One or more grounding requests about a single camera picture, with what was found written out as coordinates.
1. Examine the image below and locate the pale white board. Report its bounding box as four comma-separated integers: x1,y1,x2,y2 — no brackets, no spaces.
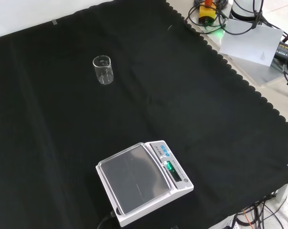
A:
219,18,285,67

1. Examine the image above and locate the black floor cable bundle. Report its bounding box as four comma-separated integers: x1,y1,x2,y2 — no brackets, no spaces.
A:
234,194,288,229

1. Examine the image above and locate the yellow stop button box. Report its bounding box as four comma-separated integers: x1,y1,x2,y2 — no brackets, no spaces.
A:
197,0,217,26

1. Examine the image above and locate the black balance power cable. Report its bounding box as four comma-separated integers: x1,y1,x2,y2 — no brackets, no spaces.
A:
97,209,117,229

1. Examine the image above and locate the white electronic balance steel pan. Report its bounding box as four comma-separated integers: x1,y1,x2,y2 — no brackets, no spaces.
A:
95,140,194,228

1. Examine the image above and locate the orange floor cable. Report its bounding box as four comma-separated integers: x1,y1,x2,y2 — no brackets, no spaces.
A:
243,208,252,228

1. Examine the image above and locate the clear glass beaker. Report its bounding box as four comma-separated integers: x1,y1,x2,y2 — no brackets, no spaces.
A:
92,55,115,86

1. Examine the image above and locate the white bench leg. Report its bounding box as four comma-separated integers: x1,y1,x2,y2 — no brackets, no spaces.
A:
276,180,288,204

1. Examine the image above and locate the black looped cable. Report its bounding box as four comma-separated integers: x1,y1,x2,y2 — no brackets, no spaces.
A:
183,0,263,36

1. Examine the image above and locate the black scalloped bench cloth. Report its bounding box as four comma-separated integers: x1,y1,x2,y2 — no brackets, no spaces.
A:
0,0,288,229

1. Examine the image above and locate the grey metal base plate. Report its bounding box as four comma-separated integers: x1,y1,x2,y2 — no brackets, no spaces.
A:
199,22,288,87

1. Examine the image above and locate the black power adapter brick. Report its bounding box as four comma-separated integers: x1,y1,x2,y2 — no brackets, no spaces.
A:
273,41,288,63

